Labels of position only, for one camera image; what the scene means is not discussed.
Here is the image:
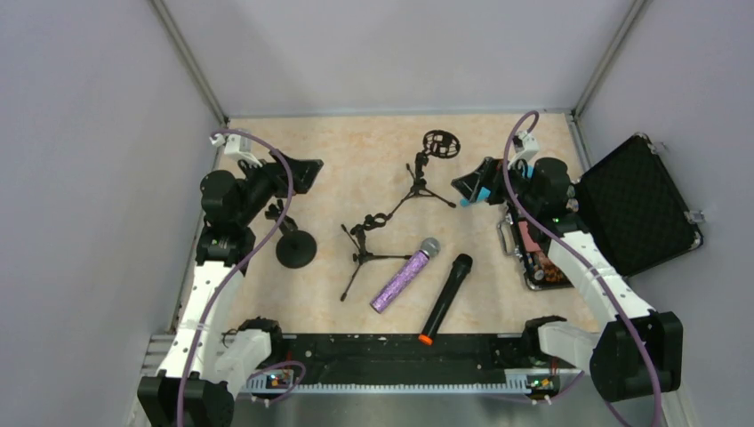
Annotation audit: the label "tripod stand with shock mount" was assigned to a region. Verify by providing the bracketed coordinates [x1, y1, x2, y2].
[387, 130, 461, 220]

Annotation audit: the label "round base clamp stand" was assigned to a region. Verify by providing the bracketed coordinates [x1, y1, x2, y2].
[264, 199, 317, 269]

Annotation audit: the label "tripod stand with clip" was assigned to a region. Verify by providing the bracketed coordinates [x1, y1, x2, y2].
[340, 213, 411, 302]

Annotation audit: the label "purple glitter microphone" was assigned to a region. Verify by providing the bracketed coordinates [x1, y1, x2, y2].
[370, 238, 441, 314]

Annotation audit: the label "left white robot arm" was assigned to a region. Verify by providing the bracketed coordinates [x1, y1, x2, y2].
[137, 157, 324, 426]

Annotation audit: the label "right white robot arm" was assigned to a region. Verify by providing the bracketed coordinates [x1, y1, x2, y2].
[451, 157, 683, 402]

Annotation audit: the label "blue plastic tube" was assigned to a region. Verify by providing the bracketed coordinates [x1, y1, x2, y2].
[452, 165, 533, 207]

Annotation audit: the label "pink block in case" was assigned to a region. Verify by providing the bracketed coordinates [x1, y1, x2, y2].
[517, 221, 541, 253]

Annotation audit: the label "poker chip stacks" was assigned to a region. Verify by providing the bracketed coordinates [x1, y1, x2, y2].
[526, 251, 570, 286]

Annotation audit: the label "black microphone orange end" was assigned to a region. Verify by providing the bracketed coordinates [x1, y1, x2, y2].
[418, 254, 473, 346]

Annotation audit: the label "open black carrying case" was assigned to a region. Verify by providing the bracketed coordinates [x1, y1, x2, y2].
[517, 133, 704, 277]

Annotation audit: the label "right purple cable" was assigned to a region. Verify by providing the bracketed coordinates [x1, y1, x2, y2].
[501, 109, 660, 427]

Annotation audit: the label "purple cable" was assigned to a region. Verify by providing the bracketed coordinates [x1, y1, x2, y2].
[501, 109, 660, 427]
[176, 128, 308, 427]

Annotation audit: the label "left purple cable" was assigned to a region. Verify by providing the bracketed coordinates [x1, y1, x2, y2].
[176, 128, 308, 427]

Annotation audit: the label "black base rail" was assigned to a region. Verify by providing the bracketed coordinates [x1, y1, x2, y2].
[249, 334, 574, 394]

